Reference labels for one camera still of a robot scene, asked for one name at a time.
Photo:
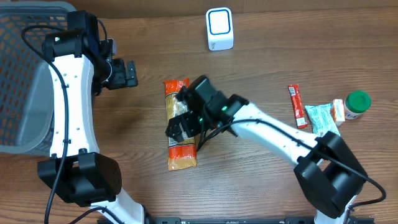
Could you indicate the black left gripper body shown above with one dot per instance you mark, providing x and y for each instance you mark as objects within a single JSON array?
[{"x": 125, "y": 73}]

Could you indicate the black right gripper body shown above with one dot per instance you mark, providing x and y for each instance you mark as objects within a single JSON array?
[{"x": 188, "y": 123}]

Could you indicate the orange spaghetti pasta packet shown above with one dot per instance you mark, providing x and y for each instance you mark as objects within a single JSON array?
[{"x": 182, "y": 155}]

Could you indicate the red sachet stick packet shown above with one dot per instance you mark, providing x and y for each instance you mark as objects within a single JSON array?
[{"x": 297, "y": 106}]

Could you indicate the teal wet wipes packet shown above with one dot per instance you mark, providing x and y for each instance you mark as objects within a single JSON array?
[{"x": 321, "y": 119}]

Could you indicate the orange Kleenex tissue pack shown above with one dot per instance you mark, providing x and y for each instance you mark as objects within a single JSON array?
[{"x": 338, "y": 111}]

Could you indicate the green lid jar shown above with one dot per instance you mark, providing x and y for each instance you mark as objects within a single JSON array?
[{"x": 356, "y": 103}]

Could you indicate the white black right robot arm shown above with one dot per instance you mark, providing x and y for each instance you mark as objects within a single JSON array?
[{"x": 327, "y": 171}]

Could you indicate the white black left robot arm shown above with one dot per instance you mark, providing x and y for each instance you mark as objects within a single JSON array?
[{"x": 81, "y": 65}]

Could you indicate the white barcode scanner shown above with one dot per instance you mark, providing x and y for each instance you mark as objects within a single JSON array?
[{"x": 219, "y": 27}]

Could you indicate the grey plastic mesh basket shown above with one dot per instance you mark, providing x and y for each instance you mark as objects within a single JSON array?
[{"x": 26, "y": 83}]

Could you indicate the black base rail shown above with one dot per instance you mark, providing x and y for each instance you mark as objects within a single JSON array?
[{"x": 286, "y": 220}]

